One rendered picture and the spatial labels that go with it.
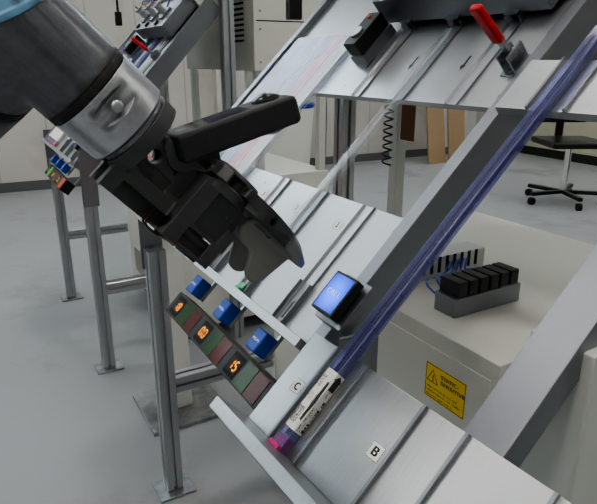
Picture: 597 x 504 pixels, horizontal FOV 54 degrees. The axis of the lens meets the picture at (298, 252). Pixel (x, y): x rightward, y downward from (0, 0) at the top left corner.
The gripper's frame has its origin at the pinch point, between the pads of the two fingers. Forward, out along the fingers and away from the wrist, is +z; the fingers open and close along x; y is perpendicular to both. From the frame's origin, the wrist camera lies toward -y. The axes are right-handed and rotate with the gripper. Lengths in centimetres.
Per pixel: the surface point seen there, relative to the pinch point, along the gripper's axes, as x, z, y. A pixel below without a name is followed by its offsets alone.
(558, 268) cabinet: -24, 70, -39
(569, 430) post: 23.4, 16.6, -1.4
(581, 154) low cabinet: -336, 432, -339
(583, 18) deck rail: -1.4, 12.2, -46.1
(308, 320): -7.0, 12.2, 4.1
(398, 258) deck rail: -1.4, 12.5, -7.8
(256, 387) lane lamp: -8.1, 13.2, 14.2
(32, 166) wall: -481, 63, 29
